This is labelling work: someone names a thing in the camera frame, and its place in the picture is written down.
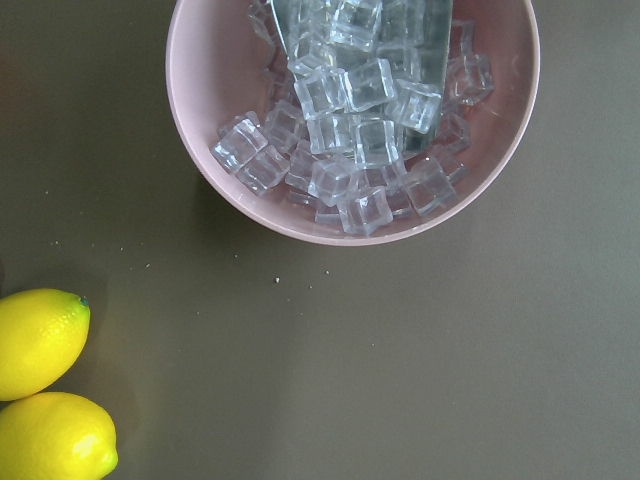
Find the yellow lemon near strawberry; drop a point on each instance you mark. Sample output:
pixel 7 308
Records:
pixel 43 332

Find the pink bowl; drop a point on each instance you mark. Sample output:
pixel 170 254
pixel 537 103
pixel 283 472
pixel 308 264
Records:
pixel 215 71

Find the clear ice cubes pile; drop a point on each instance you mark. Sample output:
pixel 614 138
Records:
pixel 274 151

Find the yellow lemon far right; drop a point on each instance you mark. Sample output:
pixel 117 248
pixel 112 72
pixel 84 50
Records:
pixel 57 435

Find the metal ice scoop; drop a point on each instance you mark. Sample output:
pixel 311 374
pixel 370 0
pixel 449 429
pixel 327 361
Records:
pixel 368 75

